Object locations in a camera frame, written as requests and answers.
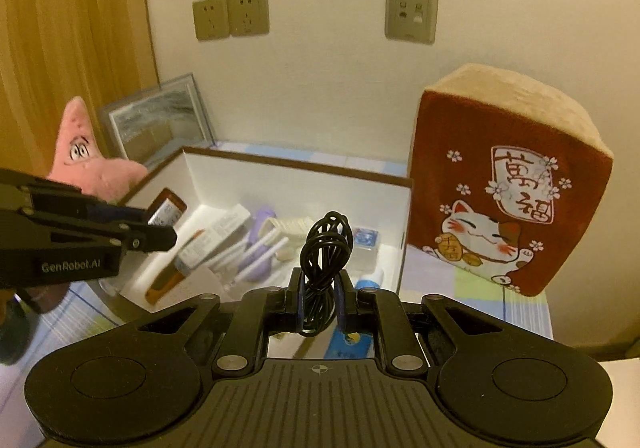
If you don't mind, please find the wooden door frame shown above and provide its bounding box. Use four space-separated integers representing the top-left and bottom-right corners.
1 0 158 176

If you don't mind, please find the pink starfish plush toy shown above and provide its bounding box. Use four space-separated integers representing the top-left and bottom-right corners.
47 96 148 203

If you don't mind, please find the right wall socket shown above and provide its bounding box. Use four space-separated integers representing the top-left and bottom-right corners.
385 0 439 44

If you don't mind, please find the orange utility knife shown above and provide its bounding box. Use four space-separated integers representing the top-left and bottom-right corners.
144 229 204 305

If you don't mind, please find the white wifi router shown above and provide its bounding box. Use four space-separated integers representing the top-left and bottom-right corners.
205 227 290 287

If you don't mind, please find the blue dental floss box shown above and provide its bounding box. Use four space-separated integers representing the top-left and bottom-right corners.
348 228 380 271

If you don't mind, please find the middle wall socket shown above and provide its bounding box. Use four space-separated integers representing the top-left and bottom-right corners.
227 0 270 37

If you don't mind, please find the wall socket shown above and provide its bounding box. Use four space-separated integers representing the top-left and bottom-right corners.
227 0 270 37
192 0 230 41
385 0 439 44

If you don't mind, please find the white plastic clip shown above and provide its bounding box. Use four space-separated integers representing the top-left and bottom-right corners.
258 217 314 261

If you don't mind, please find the checkered tablecloth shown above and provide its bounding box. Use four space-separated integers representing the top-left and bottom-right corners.
1 142 552 447

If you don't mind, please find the purple cylinder device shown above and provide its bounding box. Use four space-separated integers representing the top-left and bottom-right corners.
239 206 277 282

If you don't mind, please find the brown storage box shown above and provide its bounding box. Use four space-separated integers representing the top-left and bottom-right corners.
91 149 411 320

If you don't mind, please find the left wall socket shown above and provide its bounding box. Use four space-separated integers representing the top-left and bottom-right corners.
192 0 230 41

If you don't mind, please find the red lucky cat cushion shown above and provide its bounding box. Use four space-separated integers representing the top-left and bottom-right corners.
407 63 614 296

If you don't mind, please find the black cable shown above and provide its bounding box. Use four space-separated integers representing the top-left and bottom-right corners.
297 210 356 338

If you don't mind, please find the small white medicine box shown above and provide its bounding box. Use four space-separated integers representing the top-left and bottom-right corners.
175 204 250 275

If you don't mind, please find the brown metal canister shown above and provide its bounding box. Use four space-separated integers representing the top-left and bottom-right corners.
16 283 70 313

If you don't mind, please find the large white gold box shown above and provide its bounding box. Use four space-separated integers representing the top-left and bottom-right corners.
156 267 242 310

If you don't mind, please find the brown spray bottle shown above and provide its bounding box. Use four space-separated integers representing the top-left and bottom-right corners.
143 188 188 227

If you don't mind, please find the framed landscape picture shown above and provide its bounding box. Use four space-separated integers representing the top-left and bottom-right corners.
100 73 216 169

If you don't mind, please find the green glass jar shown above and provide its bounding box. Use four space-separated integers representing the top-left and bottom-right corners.
0 299 39 366

